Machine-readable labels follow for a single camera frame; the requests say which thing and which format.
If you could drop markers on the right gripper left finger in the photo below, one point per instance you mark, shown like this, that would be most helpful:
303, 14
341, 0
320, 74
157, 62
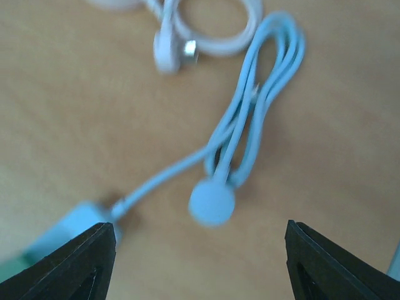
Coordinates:
80, 269

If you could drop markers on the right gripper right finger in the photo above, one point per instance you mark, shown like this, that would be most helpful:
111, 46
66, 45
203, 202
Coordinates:
320, 269

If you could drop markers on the grey power strip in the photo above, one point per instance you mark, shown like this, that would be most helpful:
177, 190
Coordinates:
74, 223

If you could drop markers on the green plug adapter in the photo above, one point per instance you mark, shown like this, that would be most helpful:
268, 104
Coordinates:
14, 265

